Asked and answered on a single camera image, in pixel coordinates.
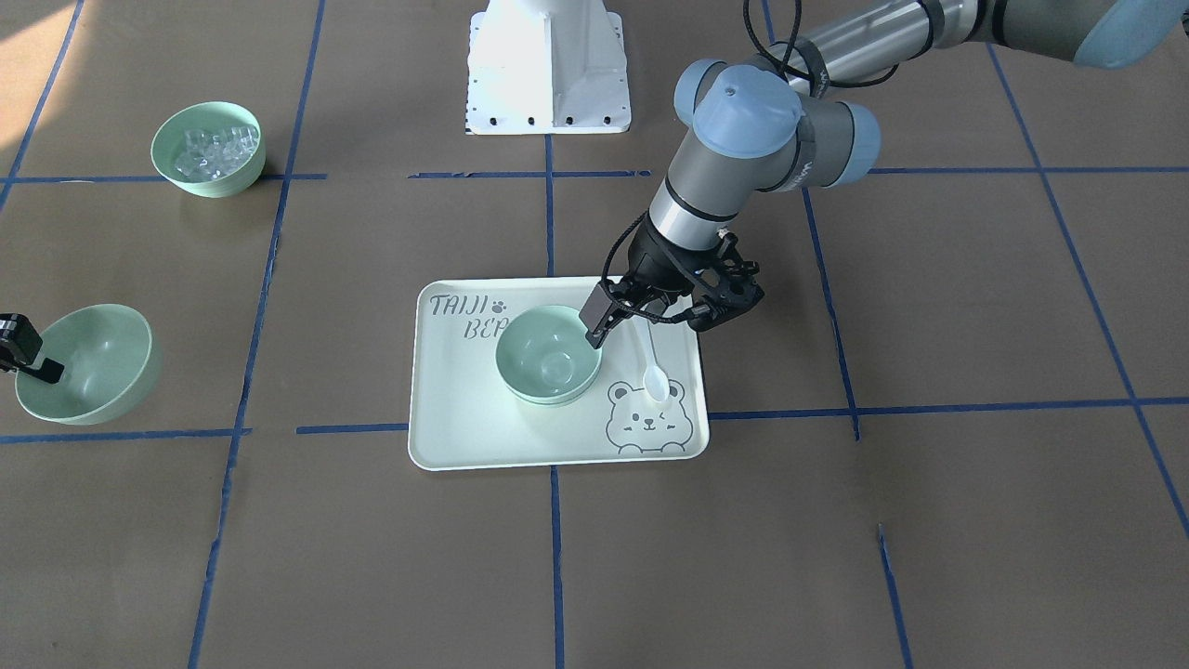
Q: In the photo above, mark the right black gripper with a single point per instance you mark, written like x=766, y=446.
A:
x=20, y=346

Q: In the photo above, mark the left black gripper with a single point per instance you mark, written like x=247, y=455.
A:
x=656, y=261

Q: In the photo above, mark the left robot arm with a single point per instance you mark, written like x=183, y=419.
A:
x=769, y=125

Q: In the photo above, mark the white plastic spoon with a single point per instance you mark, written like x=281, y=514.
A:
x=654, y=379

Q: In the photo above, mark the green bowl on tray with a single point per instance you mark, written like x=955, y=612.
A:
x=548, y=396

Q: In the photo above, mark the pale green tray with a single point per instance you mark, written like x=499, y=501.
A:
x=463, y=417

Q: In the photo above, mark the green bowl with ice cubes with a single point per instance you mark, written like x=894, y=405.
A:
x=212, y=149

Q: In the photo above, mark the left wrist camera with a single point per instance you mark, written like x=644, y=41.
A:
x=725, y=281

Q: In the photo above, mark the white camera post with base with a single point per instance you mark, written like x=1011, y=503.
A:
x=546, y=68

